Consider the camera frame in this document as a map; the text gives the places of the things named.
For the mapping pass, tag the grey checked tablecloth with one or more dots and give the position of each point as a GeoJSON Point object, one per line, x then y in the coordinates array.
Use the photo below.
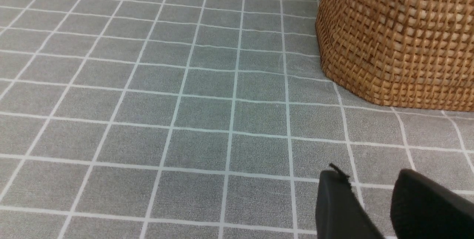
{"type": "Point", "coordinates": [193, 119]}

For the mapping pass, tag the woven wicker basket green lining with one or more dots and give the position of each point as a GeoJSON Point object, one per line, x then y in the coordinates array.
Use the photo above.
{"type": "Point", "coordinates": [400, 53]}

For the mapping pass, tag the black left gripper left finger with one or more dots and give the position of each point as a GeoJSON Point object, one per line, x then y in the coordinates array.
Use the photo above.
{"type": "Point", "coordinates": [338, 213]}

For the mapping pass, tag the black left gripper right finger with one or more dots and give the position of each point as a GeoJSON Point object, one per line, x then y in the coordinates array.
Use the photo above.
{"type": "Point", "coordinates": [424, 209]}

